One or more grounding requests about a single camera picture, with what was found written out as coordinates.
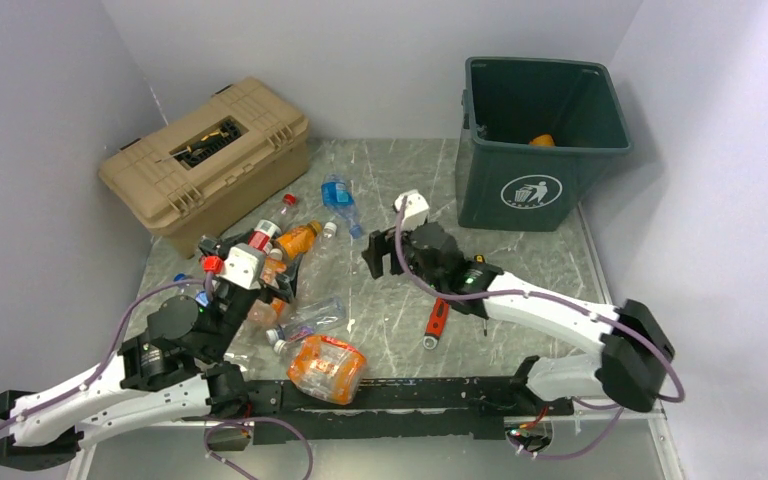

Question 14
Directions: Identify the crushed clear blue label bottle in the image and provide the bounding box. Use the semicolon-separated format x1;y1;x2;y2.
266;296;348;354

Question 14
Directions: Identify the blue tinted water bottle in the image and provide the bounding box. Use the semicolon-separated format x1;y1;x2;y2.
320;173;364;239

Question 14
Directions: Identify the crushed orange label jug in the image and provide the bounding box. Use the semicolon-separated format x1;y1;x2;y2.
286;335;367;406

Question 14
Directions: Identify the small orange bottle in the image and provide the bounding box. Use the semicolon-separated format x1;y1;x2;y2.
529;134;555;147

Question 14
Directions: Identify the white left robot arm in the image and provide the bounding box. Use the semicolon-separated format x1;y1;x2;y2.
0;240;302;471

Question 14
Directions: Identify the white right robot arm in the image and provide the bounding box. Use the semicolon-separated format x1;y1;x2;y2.
362;222;686;415

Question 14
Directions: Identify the dark green trash bin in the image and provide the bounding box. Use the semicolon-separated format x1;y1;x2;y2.
455;56;633;232

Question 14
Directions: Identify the large orange label bottle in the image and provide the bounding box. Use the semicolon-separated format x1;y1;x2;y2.
246;249;287;329

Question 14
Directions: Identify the orange juice bottle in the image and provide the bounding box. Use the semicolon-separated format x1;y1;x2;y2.
274;220;323;261

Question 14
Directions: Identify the red cap clear bottle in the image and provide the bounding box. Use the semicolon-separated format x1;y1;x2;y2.
246;194;298;253

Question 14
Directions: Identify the clear white cap bottle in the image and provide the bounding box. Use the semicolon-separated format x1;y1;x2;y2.
316;221;338;249

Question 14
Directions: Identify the tan plastic toolbox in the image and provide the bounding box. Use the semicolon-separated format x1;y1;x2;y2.
98;77;310;256

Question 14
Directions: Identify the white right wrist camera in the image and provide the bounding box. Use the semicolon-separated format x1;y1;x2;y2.
393;189;430;231

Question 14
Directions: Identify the red handled adjustable wrench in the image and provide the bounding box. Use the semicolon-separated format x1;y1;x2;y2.
422;298;450;350

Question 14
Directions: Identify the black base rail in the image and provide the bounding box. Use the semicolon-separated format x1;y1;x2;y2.
247;376;572;441

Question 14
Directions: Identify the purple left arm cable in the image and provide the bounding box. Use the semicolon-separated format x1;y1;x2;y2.
0;278;216;458

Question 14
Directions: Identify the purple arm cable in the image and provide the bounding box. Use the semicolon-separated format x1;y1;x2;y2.
0;278;216;458
393;198;687;462

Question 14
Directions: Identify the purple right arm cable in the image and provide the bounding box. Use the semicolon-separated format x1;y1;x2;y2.
393;198;687;462

